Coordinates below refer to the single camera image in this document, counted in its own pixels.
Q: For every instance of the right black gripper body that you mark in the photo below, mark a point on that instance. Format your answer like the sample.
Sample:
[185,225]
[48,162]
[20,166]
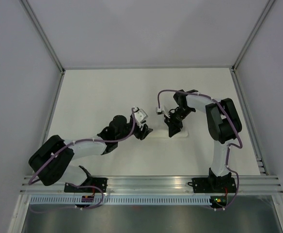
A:
[175,120]

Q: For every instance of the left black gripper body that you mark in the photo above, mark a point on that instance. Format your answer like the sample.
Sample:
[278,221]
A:
[137,132]

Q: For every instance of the white cloth napkin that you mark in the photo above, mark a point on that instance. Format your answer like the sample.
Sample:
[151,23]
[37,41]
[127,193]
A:
[164,134]

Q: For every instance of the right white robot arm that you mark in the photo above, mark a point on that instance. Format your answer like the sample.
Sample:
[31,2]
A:
[223,125]

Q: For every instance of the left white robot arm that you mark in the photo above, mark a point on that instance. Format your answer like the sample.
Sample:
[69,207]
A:
[51,163]

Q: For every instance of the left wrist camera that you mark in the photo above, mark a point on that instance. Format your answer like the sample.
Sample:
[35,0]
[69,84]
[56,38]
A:
[140,116]

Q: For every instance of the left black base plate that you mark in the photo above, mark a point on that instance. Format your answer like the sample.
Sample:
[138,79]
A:
[88,186]

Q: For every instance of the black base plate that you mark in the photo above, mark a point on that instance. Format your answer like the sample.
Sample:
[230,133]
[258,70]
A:
[203,185]
[88,186]

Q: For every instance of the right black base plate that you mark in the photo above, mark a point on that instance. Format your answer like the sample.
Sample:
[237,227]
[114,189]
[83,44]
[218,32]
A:
[203,185]

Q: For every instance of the aluminium front rail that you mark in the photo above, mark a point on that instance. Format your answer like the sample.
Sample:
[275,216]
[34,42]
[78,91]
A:
[161,185]

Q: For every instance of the white slotted cable duct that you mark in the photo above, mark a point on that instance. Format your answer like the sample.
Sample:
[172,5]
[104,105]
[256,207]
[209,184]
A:
[121,200]

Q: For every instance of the right aluminium frame post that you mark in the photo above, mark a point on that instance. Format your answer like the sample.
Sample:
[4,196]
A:
[260,21]

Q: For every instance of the aluminium frame post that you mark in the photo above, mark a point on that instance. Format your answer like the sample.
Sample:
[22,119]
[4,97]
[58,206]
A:
[260,21]
[43,36]

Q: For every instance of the left aluminium frame post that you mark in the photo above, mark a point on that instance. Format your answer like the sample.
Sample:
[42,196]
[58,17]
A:
[43,36]

